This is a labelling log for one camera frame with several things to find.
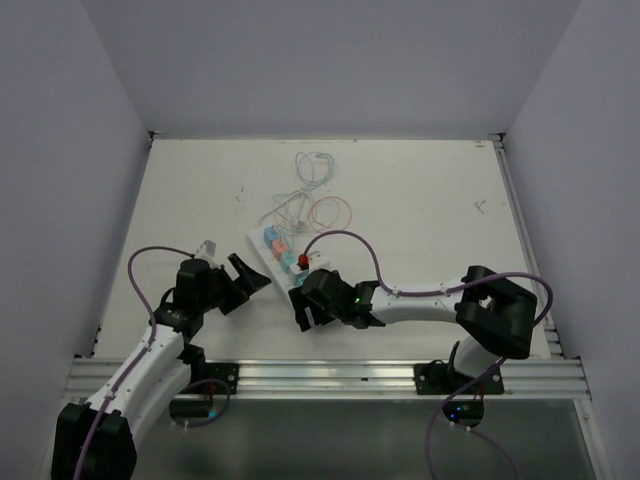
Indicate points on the aluminium mounting rail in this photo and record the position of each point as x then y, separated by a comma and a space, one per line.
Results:
550, 379

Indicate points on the salmon pink plug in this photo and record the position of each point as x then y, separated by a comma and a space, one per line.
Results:
278, 248

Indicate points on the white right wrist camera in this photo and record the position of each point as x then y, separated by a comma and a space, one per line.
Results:
312, 261

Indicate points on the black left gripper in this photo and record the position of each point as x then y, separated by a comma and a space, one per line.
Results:
240, 289

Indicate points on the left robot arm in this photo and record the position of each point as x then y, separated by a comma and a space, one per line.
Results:
99, 438

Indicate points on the light blue plug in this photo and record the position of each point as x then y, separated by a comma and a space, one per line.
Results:
270, 234

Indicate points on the white power strip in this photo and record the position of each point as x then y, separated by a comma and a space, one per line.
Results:
278, 276

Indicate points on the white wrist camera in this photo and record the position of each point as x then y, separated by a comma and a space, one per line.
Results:
206, 251
312, 261

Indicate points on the teal plug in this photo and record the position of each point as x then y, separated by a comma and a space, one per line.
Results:
287, 259

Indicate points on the white plug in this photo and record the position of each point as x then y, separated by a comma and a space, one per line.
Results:
297, 275

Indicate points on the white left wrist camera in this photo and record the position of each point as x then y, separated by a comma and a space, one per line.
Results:
206, 251

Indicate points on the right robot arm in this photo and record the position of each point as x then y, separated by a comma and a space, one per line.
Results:
497, 314

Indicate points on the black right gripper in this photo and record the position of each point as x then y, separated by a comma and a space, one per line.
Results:
300, 302

